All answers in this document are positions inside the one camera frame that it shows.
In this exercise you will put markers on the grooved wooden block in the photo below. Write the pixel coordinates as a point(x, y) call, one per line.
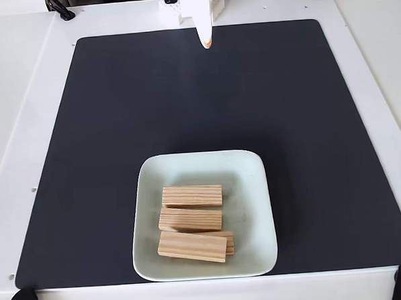
point(193, 195)
point(190, 219)
point(230, 242)

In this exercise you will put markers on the wooden block numbered two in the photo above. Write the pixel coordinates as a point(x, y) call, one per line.
point(192, 247)

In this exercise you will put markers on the pale green square plate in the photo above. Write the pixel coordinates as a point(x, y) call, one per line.
point(250, 194)

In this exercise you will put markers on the black table clamp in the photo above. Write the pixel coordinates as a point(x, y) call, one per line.
point(66, 14)

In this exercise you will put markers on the black rubber table mat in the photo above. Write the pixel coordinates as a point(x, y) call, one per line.
point(88, 196)

